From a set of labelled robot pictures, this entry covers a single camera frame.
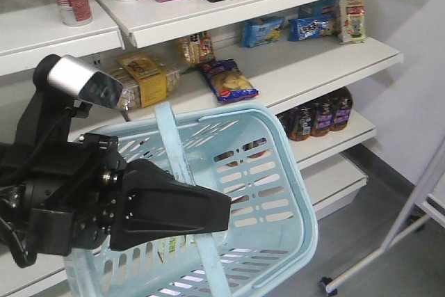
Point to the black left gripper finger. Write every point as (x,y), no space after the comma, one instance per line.
(153,205)

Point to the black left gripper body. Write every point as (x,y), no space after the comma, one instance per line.
(65,199)

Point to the light blue plastic basket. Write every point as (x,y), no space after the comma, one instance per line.
(240,151)

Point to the blue chip bag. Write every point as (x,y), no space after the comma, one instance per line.
(226,81)

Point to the white metal shelf unit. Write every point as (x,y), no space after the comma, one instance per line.
(285,73)

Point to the white metal rack cart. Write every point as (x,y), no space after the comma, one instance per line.
(426,202)

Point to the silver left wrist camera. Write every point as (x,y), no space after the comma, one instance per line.
(85,82)

